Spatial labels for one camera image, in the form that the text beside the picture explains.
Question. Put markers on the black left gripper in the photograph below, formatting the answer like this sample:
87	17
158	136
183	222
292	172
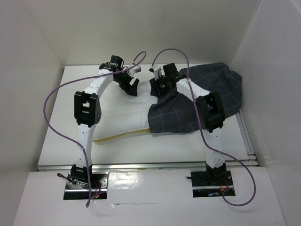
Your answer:
130	90

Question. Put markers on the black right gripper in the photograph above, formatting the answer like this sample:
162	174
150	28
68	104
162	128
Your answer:
155	91

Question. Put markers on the white pillow with yellow edge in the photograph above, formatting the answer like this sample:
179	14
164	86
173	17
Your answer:
122	113

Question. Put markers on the dark grey checked pillowcase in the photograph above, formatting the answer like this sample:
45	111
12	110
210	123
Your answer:
218	77

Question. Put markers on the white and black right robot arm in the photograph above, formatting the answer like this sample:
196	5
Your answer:
184	107

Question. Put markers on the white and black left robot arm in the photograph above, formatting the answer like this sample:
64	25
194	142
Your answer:
87	110

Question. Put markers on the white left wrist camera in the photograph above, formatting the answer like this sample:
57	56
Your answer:
134	70

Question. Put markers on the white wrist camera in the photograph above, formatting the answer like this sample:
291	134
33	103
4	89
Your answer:
134	70
157	71

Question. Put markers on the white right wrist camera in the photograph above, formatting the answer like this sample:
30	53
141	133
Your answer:
157	71

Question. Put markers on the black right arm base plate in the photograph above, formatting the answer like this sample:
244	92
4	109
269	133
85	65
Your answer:
203	187

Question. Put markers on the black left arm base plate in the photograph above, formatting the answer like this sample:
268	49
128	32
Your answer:
78	190

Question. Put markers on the aluminium frame rail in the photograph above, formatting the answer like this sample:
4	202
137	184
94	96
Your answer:
147	151

